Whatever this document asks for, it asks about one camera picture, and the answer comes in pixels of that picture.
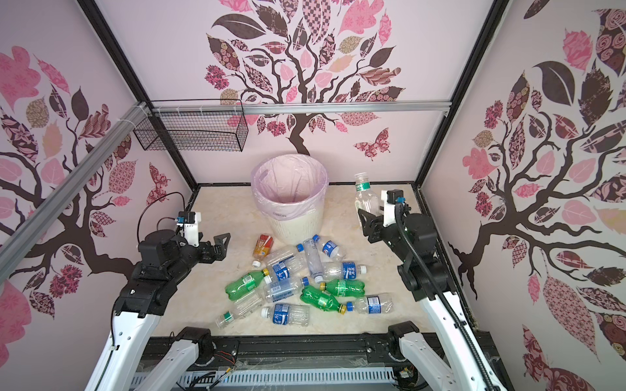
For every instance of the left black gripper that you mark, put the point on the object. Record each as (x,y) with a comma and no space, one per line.
(220,249)

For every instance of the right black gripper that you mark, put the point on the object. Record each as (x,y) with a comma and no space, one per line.
(375,225)

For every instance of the clear bottle green cap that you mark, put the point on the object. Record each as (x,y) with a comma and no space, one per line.
(365,198)
(241,308)

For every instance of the green bottle yellow cap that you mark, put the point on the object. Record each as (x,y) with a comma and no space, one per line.
(322,300)
(245,284)

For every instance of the red label orange bottle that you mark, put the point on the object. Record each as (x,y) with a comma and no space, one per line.
(263,247)

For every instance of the small blue label bottle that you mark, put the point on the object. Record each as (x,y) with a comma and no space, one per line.
(329,248)

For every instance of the clear bottle white cap blue label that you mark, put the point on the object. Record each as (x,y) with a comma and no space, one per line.
(344,270)

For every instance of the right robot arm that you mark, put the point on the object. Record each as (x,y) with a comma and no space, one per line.
(412,238)

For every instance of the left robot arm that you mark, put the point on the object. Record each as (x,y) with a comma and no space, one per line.
(166,260)

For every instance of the cream ribbed trash bin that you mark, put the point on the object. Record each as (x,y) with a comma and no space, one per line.
(297,230)

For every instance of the pink plastic bin liner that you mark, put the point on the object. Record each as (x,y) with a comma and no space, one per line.
(289,186)

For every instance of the clear bottle blue cap tall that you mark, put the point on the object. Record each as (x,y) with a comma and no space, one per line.
(313,260)

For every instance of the clear bottle blue cap crushed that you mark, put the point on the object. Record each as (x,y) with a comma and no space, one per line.
(276,256)

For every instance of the clear bottle blue cap centre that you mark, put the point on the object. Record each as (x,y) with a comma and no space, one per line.
(283,289)

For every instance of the blue label bottle right lower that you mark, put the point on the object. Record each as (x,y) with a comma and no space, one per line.
(372,304)

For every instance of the blue label bottle front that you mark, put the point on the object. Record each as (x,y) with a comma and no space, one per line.
(287,314)

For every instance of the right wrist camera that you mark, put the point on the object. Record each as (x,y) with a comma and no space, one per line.
(389,199)

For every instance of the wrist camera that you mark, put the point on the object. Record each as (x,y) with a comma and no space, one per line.
(389,199)
(188,222)

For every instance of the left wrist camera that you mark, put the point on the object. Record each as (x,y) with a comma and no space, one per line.
(188,222)

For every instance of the black wire basket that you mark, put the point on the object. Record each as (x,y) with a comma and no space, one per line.
(201,125)

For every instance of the white slotted cable duct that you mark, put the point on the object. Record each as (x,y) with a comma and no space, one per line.
(257,379)

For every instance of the black base frame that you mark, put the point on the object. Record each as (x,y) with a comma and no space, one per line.
(365,350)

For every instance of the horizontal aluminium rail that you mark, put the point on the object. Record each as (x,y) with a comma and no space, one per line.
(276,109)

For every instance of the diagonal aluminium rail left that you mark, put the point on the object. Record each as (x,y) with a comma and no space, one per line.
(15,249)

